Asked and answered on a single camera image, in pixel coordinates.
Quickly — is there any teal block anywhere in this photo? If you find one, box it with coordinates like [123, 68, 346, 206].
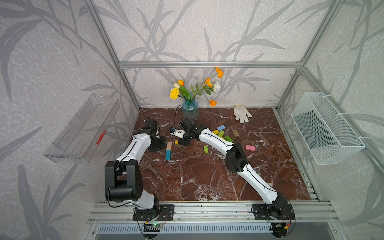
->
[165, 150, 171, 161]

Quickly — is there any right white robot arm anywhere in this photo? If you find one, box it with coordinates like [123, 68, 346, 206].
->
[174, 118, 288, 219]

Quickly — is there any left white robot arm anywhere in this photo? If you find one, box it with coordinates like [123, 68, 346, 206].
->
[105, 119, 167, 211]

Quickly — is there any blue glass vase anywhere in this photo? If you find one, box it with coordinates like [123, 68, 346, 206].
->
[182, 100, 199, 121]

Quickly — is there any light blue block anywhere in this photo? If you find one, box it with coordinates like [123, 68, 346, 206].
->
[217, 125, 226, 132]

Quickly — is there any artificial flower bouquet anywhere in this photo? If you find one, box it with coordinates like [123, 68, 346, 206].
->
[170, 67, 224, 108]

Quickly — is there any brown wooden block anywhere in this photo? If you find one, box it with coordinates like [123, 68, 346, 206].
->
[233, 130, 239, 138]

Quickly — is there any white work glove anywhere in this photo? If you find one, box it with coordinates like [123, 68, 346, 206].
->
[234, 105, 253, 124]

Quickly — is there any pink block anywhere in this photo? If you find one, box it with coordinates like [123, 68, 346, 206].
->
[246, 145, 256, 152]

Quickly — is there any left green-lit circuit board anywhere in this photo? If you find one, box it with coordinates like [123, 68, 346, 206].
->
[143, 222, 165, 233]

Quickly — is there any right circuit board with connector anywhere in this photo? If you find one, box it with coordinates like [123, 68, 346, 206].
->
[270, 223, 291, 239]

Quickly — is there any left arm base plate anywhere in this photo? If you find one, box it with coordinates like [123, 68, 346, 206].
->
[133, 204, 175, 221]

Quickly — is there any clear plastic wall shelf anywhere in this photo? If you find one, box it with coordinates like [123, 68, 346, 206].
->
[43, 94, 121, 164]

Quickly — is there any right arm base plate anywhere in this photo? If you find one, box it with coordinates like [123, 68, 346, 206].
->
[251, 204, 296, 221]

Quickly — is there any white wire mesh basket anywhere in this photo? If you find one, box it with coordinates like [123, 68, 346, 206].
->
[291, 92, 366, 165]

